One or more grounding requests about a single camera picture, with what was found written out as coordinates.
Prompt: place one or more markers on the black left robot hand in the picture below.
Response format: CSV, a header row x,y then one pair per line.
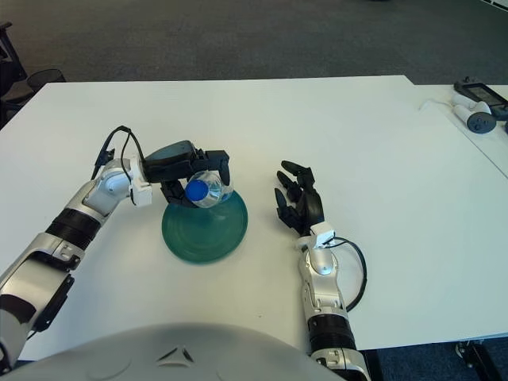
x,y
170,158

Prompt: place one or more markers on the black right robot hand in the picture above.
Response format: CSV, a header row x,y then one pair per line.
x,y
311,206

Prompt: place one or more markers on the clear bottle with blue cap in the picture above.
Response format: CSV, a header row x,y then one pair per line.
x,y
196,190

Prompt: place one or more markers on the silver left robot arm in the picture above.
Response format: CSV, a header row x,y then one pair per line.
x,y
79,214

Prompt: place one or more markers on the green round plate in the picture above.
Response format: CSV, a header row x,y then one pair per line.
x,y
202,238

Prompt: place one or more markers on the black office chair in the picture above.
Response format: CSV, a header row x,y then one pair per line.
x,y
8,71

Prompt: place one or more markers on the white and grey handheld controller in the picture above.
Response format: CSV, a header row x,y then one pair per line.
x,y
480,121

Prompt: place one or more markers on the grey robot torso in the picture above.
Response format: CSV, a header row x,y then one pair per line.
x,y
158,357

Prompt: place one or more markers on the black handheld screen device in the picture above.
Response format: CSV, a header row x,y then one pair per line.
x,y
480,93

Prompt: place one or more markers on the black table leg caster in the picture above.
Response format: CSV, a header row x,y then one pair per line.
x,y
472,355

